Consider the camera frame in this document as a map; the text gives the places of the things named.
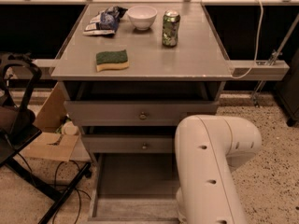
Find grey bottom drawer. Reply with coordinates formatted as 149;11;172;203
87;153;179;224

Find grey drawer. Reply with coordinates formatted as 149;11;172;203
64;101;219;127
81;134;174;153
87;153;179;224

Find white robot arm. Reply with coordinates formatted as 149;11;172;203
175;115;262;224

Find grey drawer cabinet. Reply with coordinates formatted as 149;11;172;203
50;2;234;161

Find grey middle drawer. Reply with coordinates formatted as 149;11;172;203
81;134;174;153

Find grey top drawer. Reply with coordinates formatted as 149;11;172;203
64;101;219;127

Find green yellow sponge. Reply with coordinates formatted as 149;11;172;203
96;49;129;72

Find white round container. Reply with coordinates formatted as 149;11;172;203
62;121;78;135

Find white bowl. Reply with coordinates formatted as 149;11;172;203
127;6;157;30

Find green soda can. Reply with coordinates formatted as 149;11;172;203
162;9;180;47

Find blue white snack bag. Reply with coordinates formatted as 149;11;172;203
83;6;127;35

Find brown cardboard sheet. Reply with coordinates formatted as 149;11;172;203
21;84;79;161

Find metal diagonal brace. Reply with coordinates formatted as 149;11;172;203
251;13;299;107

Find black cart at right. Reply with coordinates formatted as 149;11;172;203
276;49;299;126

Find black floor cable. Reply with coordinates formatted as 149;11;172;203
50;160;100;224

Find white cable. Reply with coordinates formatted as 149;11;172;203
229;0;264;80

